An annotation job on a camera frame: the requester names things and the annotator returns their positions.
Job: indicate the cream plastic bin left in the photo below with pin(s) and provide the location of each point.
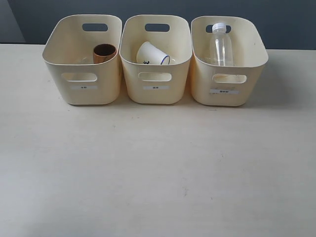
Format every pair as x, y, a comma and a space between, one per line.
68, 55

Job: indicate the cream plastic bin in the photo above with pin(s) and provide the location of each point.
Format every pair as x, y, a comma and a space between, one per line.
68, 55
250, 57
156, 84

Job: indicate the white paper cup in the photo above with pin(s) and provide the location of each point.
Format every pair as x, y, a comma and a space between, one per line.
149, 54

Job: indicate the brown wooden cup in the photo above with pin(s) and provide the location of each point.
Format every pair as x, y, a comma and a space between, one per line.
103, 53

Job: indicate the cream plastic bin right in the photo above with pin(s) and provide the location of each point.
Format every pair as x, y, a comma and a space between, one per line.
250, 57

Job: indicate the cream plastic bin middle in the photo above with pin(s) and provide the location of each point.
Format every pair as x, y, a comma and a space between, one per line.
156, 84

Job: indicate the clear plastic bottle white cap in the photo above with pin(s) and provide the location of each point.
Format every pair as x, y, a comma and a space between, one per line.
221, 53

